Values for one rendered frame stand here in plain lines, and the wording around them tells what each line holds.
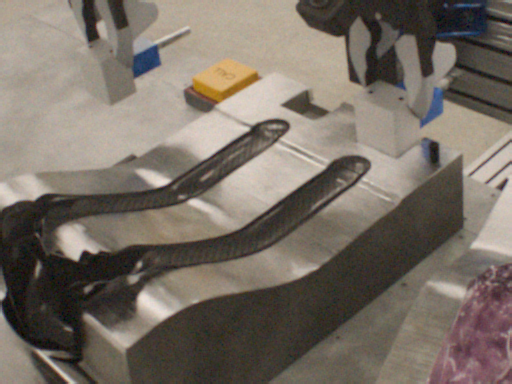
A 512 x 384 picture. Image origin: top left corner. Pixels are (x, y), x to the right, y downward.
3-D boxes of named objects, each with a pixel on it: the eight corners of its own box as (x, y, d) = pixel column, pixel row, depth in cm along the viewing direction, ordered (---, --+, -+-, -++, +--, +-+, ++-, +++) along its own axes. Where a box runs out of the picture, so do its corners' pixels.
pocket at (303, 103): (314, 116, 100) (310, 86, 98) (349, 132, 97) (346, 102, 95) (283, 135, 98) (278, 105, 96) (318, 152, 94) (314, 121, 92)
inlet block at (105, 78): (179, 44, 107) (170, 3, 104) (205, 56, 104) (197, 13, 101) (86, 92, 100) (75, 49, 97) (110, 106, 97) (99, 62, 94)
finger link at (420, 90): (475, 100, 86) (455, 8, 82) (436, 128, 82) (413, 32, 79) (450, 97, 88) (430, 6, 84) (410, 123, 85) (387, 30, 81)
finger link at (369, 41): (405, 78, 91) (418, 2, 85) (365, 104, 88) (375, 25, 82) (382, 63, 93) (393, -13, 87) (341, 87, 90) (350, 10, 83)
